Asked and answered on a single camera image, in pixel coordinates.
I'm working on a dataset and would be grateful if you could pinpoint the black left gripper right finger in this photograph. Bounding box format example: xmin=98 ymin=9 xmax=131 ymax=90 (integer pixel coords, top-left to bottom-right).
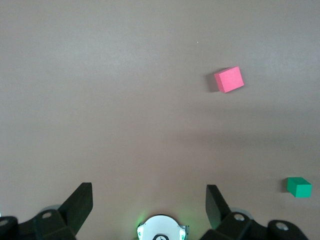
xmin=199 ymin=184 xmax=310 ymax=240

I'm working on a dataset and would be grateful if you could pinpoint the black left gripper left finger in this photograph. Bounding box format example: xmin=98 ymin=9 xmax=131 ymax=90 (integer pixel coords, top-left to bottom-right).
xmin=0 ymin=182 xmax=94 ymax=240

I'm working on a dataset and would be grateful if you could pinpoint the green foam cube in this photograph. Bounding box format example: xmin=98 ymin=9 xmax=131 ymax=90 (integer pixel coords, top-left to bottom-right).
xmin=286 ymin=176 xmax=313 ymax=198

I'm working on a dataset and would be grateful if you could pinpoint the pink foam cube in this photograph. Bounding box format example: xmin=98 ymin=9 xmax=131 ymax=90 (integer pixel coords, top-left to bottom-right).
xmin=213 ymin=65 xmax=245 ymax=94

